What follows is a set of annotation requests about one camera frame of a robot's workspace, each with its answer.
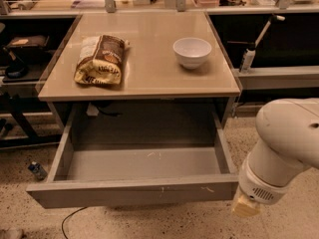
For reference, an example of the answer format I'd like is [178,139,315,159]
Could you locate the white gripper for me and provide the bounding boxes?
[231,157,291,218]

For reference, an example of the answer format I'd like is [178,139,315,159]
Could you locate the grey top drawer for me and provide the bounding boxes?
[27,104,237,208]

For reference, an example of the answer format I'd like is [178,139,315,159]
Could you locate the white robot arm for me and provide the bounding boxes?
[232,98,319,217]

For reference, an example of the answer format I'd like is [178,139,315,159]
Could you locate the grey drawer cabinet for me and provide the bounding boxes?
[37,11,241,131]

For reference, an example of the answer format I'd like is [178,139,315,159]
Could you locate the white bottle with pole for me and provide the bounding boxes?
[239,14,285,73]

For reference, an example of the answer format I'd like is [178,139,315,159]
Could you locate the white bowl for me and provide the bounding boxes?
[172,37,212,70]

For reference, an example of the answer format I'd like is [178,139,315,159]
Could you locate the brown yellow chip bag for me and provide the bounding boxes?
[74,35,130,85]

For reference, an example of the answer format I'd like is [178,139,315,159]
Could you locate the small blue can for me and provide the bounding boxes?
[28,161,47,180]

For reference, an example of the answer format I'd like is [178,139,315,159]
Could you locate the black headphones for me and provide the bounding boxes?
[2,47,28,79]

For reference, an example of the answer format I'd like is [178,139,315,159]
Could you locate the black floor cable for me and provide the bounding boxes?
[60,206,89,239]

